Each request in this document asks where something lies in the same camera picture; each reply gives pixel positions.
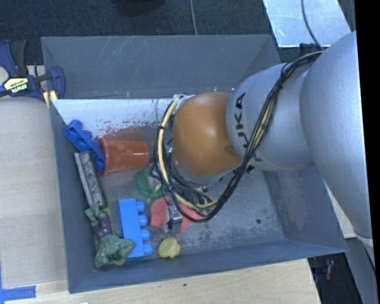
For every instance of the green clear plastic thing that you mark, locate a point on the green clear plastic thing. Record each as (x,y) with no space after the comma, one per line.
(144,182)

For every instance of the blue toy building block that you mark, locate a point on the blue toy building block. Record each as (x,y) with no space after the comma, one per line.
(130,228)

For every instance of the orange plastic cup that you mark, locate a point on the orange plastic cup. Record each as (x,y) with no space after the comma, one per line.
(124,154)

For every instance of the blue plastic toy piece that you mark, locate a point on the blue plastic toy piece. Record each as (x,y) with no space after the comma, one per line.
(82,140)

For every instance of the red-orange soft thing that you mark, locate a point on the red-orange soft thing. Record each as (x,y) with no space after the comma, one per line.
(158,214)

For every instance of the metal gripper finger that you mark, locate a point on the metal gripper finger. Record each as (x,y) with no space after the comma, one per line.
(174,213)

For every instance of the green toy figure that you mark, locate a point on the green toy figure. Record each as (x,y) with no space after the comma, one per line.
(111,247)

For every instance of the grey metal bin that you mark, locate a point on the grey metal bin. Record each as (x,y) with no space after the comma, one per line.
(235,229)

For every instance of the yellow toy duck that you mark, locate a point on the yellow toy duck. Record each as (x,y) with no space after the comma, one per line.
(168,248)

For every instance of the pale wood board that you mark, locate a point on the pale wood board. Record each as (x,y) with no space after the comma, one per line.
(26,193)

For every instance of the grey speckled flat block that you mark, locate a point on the grey speckled flat block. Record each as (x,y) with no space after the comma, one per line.
(91,178)

